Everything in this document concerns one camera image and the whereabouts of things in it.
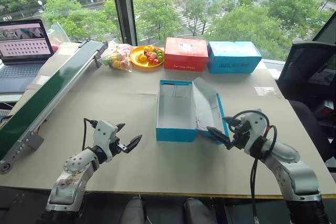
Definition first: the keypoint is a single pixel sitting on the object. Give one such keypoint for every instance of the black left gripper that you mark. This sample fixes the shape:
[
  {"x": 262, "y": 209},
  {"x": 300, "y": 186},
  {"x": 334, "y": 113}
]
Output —
[{"x": 116, "y": 147}]

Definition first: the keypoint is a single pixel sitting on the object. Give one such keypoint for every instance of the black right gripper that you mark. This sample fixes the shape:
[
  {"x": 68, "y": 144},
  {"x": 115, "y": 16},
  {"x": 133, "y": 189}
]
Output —
[{"x": 240, "y": 134}]

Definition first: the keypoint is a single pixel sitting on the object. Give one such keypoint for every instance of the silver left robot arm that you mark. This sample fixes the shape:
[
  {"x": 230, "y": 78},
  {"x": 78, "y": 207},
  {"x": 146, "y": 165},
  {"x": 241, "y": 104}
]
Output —
[{"x": 72, "y": 179}]

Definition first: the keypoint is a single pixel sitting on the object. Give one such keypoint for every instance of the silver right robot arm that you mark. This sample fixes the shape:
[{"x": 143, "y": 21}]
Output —
[{"x": 291, "y": 166}]

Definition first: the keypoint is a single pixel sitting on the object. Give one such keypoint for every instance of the blue shoe box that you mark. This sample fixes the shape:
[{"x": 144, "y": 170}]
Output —
[
  {"x": 232, "y": 57},
  {"x": 178, "y": 119}
]

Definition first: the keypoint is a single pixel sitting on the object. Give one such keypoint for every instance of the red shoe box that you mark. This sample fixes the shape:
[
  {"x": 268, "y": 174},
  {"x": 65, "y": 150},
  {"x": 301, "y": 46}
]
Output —
[{"x": 185, "y": 54}]

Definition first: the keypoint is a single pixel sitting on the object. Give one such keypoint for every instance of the green conveyor belt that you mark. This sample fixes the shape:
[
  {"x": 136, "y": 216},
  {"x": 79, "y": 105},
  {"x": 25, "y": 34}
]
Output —
[{"x": 44, "y": 95}]

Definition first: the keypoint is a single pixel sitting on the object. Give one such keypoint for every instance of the clear tape patch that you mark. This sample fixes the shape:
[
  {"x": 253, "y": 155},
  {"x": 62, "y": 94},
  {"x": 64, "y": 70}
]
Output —
[{"x": 264, "y": 90}]

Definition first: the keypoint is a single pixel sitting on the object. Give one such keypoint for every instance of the yellow plate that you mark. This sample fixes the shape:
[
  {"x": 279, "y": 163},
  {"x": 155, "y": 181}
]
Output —
[{"x": 136, "y": 60}]

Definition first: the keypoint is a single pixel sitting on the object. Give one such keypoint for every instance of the dark rounded shape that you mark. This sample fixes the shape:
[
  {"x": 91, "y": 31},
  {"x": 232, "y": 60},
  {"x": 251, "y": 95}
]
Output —
[{"x": 134, "y": 211}]

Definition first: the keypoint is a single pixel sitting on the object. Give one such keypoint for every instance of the clear bag of toy fruit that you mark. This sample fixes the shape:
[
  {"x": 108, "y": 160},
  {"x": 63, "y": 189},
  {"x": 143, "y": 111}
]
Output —
[{"x": 118, "y": 57}]

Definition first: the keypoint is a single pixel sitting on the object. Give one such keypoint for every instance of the red toy fruit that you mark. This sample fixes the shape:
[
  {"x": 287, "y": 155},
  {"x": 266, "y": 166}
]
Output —
[
  {"x": 149, "y": 54},
  {"x": 155, "y": 62}
]

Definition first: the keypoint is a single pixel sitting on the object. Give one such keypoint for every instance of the yellow toy fruit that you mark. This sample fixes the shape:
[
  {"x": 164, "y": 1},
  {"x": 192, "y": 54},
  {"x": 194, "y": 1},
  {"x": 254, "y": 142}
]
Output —
[{"x": 141, "y": 57}]

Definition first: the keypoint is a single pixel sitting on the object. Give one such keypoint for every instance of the green toy fruit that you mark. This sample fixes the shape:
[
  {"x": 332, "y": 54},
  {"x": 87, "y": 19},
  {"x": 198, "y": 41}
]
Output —
[{"x": 159, "y": 56}]

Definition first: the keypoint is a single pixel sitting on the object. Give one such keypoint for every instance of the black office chair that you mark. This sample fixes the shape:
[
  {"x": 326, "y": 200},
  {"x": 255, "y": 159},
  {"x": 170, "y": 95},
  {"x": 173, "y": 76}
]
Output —
[{"x": 307, "y": 77}]

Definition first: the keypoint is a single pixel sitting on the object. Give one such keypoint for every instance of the clear plastic bag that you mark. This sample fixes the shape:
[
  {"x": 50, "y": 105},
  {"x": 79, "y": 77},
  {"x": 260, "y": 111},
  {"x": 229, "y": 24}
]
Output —
[{"x": 59, "y": 36}]

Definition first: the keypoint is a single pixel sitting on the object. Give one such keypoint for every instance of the open laptop computer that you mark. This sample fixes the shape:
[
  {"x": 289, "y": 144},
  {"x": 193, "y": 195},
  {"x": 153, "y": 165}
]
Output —
[{"x": 21, "y": 51}]

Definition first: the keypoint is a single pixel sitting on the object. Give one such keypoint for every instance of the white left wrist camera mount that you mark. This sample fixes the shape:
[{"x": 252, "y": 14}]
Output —
[{"x": 105, "y": 132}]

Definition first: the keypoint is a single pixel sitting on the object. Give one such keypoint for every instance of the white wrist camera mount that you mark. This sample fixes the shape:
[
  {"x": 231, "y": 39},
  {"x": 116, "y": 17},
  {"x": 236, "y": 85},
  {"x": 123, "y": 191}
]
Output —
[
  {"x": 105, "y": 132},
  {"x": 255, "y": 127}
]

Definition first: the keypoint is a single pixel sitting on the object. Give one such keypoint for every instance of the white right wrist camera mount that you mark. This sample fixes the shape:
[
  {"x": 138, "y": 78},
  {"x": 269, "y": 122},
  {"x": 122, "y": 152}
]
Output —
[{"x": 255, "y": 127}]

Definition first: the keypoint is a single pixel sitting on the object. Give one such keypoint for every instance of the dark window frame post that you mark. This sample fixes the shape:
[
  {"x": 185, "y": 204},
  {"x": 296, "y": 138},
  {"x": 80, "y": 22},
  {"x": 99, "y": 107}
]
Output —
[{"x": 123, "y": 6}]

